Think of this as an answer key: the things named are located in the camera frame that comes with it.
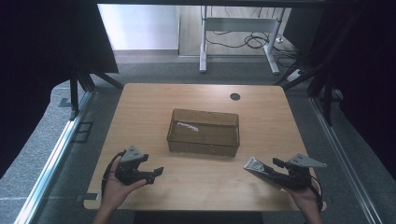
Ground black metal stand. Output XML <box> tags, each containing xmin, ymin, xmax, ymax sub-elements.
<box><xmin>68</xmin><ymin>68</ymin><xmax>124</xmax><ymax>121</ymax></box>
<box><xmin>273</xmin><ymin>60</ymin><xmax>335</xmax><ymax>127</ymax></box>

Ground person's right hand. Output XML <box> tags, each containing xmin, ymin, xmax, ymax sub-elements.
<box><xmin>283</xmin><ymin>184</ymin><xmax>325</xmax><ymax>217</ymax></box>

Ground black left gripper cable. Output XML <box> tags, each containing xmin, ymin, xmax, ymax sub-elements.
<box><xmin>100</xmin><ymin>149</ymin><xmax>127</xmax><ymax>201</ymax></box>

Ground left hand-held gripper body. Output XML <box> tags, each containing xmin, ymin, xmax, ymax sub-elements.
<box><xmin>114</xmin><ymin>145</ymin><xmax>149</xmax><ymax>187</ymax></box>

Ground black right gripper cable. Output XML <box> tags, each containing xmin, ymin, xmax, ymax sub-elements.
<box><xmin>309</xmin><ymin>175</ymin><xmax>325</xmax><ymax>213</ymax></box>

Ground black floor cables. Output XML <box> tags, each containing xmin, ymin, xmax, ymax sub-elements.
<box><xmin>205</xmin><ymin>28</ymin><xmax>301</xmax><ymax>69</ymax></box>

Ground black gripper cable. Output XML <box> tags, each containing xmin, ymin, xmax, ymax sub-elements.
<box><xmin>309</xmin><ymin>175</ymin><xmax>325</xmax><ymax>213</ymax></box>
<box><xmin>100</xmin><ymin>149</ymin><xmax>127</xmax><ymax>201</ymax></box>

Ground white metal desk frame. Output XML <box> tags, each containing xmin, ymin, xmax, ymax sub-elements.
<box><xmin>198</xmin><ymin>5</ymin><xmax>287</xmax><ymax>76</ymax></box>

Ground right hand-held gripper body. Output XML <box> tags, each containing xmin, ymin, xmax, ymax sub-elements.
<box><xmin>279</xmin><ymin>152</ymin><xmax>328</xmax><ymax>191</ymax></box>

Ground silver foil packet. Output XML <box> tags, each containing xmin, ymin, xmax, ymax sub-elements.
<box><xmin>243</xmin><ymin>156</ymin><xmax>283</xmax><ymax>189</ymax></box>

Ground aluminium floor rail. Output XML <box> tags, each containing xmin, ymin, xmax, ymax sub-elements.
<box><xmin>13</xmin><ymin>91</ymin><xmax>93</xmax><ymax>224</ymax></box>
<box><xmin>308</xmin><ymin>96</ymin><xmax>383</xmax><ymax>224</ymax></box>

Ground white panel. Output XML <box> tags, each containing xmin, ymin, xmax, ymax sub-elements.
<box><xmin>97</xmin><ymin>3</ymin><xmax>181</xmax><ymax>51</ymax></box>

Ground person's left hand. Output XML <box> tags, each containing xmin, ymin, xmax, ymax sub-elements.
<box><xmin>100</xmin><ymin>160</ymin><xmax>148</xmax><ymax>210</ymax></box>

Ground black curtain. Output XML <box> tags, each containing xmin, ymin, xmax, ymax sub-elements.
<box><xmin>0</xmin><ymin>0</ymin><xmax>120</xmax><ymax>181</ymax></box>
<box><xmin>282</xmin><ymin>0</ymin><xmax>396</xmax><ymax>182</ymax></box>

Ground white paper scrap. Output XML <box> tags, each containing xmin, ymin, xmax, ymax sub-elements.
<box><xmin>176</xmin><ymin>120</ymin><xmax>200</xmax><ymax>133</ymax></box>

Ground translucent brown plastic box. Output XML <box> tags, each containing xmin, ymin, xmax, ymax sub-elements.
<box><xmin>165</xmin><ymin>107</ymin><xmax>241</xmax><ymax>158</ymax></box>

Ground white power strip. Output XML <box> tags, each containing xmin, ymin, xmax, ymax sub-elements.
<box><xmin>285</xmin><ymin>68</ymin><xmax>305</xmax><ymax>83</ymax></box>

